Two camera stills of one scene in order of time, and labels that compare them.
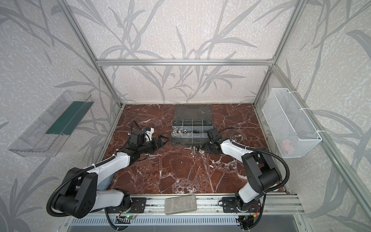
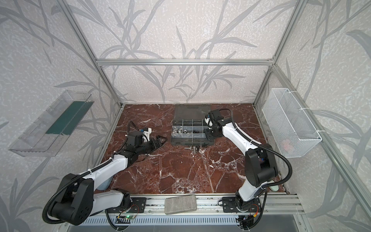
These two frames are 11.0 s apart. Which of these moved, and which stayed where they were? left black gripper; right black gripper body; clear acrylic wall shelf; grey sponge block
Moved: right black gripper body
Stayed: left black gripper; grey sponge block; clear acrylic wall shelf
